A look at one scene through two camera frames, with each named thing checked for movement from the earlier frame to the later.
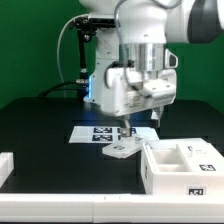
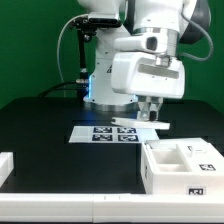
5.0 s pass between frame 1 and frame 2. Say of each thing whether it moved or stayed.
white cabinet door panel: stayed
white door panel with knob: moved
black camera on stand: stayed
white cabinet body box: stayed
